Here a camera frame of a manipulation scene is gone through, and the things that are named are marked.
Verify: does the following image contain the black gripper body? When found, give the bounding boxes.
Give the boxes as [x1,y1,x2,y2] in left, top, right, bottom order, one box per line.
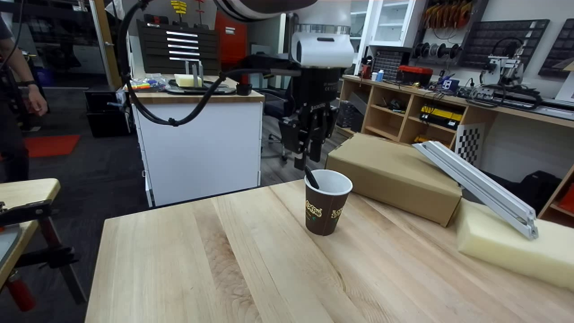
[295,64,338,123]

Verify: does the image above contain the black marker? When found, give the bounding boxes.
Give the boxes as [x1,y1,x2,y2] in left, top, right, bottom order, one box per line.
[301,165,322,191]

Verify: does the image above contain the brown paper cup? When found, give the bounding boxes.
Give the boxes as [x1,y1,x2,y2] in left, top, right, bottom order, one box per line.
[301,168,354,236]

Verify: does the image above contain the bystander bare hand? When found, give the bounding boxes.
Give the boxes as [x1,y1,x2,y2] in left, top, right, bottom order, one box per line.
[23,80,49,118]

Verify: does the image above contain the brown cardboard box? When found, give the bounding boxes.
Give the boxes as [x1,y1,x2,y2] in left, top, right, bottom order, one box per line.
[324,130,464,227]

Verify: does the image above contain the wooden shelf workbench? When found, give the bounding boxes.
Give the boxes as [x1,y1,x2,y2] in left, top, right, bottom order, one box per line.
[338,73,574,229]

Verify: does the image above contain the red black toolbox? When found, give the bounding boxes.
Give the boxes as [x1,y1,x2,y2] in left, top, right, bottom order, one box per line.
[396,62,433,87]

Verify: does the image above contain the red tall cabinet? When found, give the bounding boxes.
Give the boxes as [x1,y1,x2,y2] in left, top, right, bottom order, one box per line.
[213,10,250,86]

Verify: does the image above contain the white glass door cabinet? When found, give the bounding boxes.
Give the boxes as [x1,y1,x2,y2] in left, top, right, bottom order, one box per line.
[356,0,426,50]

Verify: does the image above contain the white cabinet with wood top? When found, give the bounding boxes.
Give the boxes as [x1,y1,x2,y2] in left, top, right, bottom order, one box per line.
[128,87,265,209]

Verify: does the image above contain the black round mat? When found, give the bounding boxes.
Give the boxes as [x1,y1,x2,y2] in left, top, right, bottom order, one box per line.
[162,77,222,96]

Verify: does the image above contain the yellow black tool case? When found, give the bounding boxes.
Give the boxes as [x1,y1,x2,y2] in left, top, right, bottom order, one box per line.
[417,104,466,130]

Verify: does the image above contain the yellow sponge block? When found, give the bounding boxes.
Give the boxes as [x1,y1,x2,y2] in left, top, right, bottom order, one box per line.
[173,73,198,89]

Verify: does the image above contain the black white checkerboard panel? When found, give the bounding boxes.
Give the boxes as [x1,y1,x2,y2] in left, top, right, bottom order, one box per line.
[453,121,487,168]

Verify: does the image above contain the silver aluminium extrusion bar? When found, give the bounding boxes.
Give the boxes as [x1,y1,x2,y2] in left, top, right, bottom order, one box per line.
[410,139,539,242]

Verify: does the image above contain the black tool chest with drawers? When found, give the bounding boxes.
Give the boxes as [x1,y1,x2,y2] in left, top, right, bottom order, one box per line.
[136,19,222,77]

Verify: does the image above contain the large black pegboard panel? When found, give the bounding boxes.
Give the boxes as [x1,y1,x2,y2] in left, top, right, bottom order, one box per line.
[457,17,550,71]

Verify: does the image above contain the black benchtop machine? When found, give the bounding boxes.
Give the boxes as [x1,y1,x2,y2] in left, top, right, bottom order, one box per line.
[475,37,544,111]

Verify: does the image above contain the black floor bin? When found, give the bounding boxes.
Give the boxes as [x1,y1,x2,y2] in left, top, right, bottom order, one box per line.
[84,87,130,139]

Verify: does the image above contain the black bag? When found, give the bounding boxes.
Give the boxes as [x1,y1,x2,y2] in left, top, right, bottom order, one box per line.
[514,168,561,215]

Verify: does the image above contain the cream foam block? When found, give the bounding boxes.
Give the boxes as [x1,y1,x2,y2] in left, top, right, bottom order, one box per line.
[455,199,574,294]

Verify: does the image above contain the small black pegboard panel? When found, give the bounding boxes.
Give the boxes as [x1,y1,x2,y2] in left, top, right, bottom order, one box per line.
[536,16,574,78]

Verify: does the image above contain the red floor mat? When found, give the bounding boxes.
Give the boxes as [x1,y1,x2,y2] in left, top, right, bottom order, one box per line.
[23,132,82,161]

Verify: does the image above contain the black clamp stand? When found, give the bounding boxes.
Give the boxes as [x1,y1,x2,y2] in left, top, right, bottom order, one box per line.
[0,200,89,305]

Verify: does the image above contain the light wooden side table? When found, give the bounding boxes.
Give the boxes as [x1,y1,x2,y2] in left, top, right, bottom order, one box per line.
[0,175,62,288]

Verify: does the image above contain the person in dark clothes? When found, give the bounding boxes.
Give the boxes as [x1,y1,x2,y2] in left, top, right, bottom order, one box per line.
[0,14,49,183]

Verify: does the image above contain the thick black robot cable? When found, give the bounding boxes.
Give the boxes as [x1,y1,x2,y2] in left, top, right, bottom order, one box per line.
[114,0,302,129]

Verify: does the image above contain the orange hanging cables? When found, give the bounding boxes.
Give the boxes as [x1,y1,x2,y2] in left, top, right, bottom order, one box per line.
[421,0,480,30]

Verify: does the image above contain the wooden post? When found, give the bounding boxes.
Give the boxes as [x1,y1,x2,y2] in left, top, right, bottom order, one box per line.
[87,0,125,91]

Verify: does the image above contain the red clamp handle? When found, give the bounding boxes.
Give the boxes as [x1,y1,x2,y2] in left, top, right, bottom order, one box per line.
[5,274,37,314]

